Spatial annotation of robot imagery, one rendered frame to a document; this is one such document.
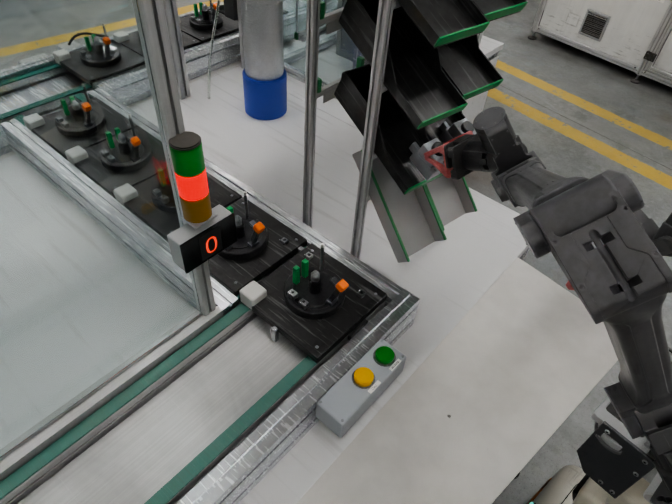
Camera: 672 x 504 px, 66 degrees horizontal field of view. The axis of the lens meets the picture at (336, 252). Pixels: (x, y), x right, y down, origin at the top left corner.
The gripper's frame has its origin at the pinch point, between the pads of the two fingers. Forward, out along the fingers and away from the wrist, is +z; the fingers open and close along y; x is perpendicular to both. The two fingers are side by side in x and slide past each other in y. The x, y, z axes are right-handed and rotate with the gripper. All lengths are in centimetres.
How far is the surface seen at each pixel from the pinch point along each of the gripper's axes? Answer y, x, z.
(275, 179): 0, 13, 69
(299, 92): -41, -3, 104
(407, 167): 1.2, 3.6, 7.7
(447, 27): 0.2, -23.6, -7.6
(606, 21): -373, 35, 144
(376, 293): 15.8, 29.0, 9.9
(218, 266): 39, 16, 37
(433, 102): -1.6, -9.9, -0.1
